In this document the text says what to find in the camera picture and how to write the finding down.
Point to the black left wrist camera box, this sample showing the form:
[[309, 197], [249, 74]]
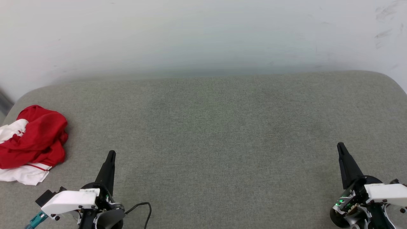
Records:
[[46, 197]]

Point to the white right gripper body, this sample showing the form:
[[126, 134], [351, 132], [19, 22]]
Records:
[[388, 192]]

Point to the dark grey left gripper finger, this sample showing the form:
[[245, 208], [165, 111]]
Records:
[[108, 175]]

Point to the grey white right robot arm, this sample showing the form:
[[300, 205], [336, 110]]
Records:
[[345, 216]]

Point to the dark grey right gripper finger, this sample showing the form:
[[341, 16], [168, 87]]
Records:
[[349, 168]]

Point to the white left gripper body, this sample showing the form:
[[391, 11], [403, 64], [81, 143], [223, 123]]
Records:
[[70, 200]]

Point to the red and white shirt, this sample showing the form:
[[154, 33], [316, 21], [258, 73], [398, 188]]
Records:
[[41, 136]]

